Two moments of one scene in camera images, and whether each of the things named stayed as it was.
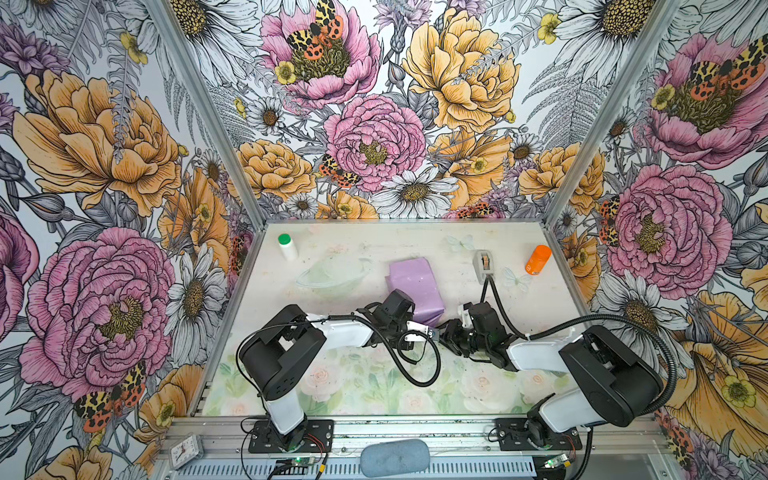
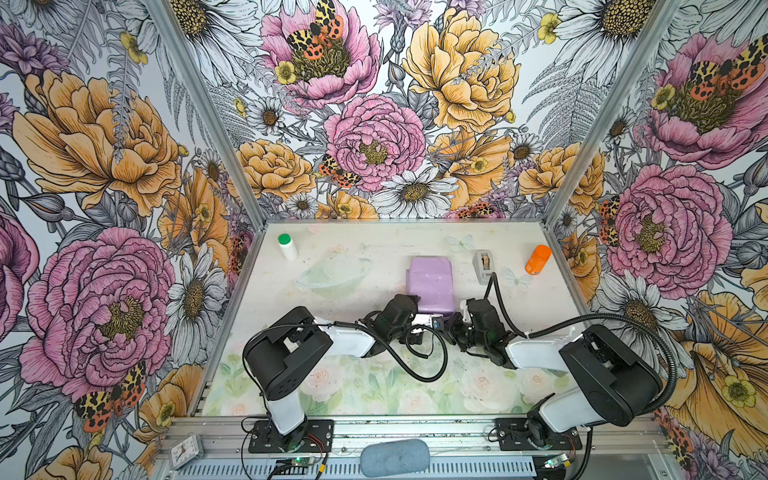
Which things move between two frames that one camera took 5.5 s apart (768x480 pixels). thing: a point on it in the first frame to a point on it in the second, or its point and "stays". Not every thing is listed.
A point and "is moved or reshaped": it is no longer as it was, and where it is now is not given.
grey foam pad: (394, 457) stays
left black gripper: (405, 344) stays
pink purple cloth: (413, 277) is moved or reshaped
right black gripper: (452, 327) stays
